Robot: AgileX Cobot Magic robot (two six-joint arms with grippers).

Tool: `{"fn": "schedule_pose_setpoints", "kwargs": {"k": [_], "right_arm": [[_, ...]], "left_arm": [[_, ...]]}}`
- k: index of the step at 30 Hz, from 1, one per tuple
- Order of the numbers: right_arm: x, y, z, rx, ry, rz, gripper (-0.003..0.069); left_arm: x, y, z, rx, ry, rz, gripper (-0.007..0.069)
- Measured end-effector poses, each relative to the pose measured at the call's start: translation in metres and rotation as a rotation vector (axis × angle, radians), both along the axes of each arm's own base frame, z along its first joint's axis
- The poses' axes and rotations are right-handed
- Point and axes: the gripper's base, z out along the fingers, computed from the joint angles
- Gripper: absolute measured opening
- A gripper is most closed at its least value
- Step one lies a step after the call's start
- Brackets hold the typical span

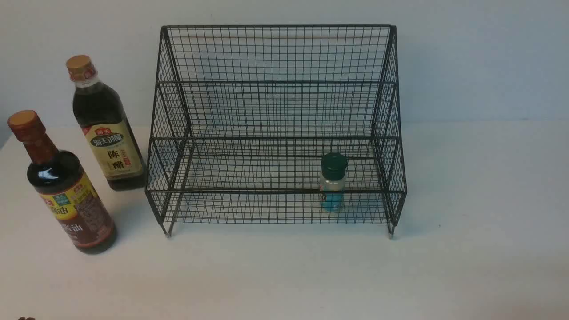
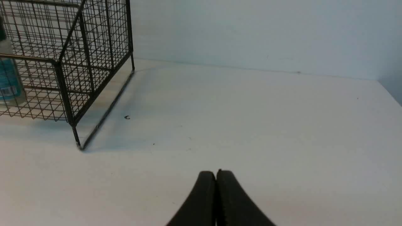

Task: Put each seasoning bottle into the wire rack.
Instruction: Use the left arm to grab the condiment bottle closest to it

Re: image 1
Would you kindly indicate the small green-capped spice jar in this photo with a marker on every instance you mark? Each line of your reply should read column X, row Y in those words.
column 332, row 181

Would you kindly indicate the vinegar bottle gold cap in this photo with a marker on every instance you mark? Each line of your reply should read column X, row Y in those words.
column 100, row 114

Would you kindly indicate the black wire mesh shelf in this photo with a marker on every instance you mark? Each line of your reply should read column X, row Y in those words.
column 243, row 115

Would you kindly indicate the soy sauce bottle red cap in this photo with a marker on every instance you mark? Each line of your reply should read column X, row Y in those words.
column 60, row 180

